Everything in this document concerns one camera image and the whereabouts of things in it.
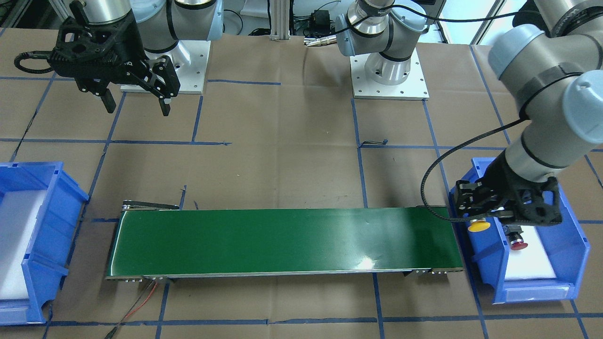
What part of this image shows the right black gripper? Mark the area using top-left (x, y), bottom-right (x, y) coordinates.
top-left (49, 17), bottom-right (179, 117)

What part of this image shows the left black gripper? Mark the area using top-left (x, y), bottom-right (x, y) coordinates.
top-left (454, 153), bottom-right (562, 226)

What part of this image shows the yellow push button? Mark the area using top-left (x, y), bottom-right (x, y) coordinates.
top-left (467, 218), bottom-right (491, 233)

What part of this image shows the red push button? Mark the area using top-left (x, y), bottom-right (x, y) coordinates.
top-left (503, 225), bottom-right (529, 251)

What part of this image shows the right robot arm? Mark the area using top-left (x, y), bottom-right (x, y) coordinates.
top-left (47, 0), bottom-right (223, 116)

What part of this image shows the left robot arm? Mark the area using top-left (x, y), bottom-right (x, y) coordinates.
top-left (334, 0), bottom-right (602, 226)

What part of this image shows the white foam pad bin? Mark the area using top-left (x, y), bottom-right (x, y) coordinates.
top-left (505, 226), bottom-right (556, 281)
top-left (0, 190), bottom-right (47, 300)

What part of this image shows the blue plastic bin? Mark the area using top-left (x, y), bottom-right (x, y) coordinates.
top-left (0, 161), bottom-right (89, 326)
top-left (448, 157), bottom-right (590, 305)

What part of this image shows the green conveyor belt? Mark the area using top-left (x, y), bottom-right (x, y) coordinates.
top-left (106, 207), bottom-right (464, 280)

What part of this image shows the black braided cable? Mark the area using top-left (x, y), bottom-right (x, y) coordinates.
top-left (421, 118), bottom-right (533, 222)

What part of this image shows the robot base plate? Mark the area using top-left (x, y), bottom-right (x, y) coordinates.
top-left (349, 49), bottom-right (430, 100)
top-left (143, 40), bottom-right (211, 94)

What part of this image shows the aluminium frame post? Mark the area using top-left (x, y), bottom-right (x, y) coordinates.
top-left (267, 0), bottom-right (293, 41)

